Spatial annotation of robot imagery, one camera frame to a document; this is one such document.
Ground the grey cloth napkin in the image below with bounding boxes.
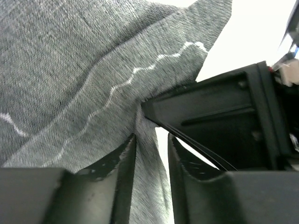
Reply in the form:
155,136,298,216
0,0,232,224

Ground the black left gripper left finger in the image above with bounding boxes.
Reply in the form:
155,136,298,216
0,134,136,224

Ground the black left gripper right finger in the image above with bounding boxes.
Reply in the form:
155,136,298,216
168,134,299,224

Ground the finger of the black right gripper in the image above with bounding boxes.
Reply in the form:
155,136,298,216
142,62,292,171

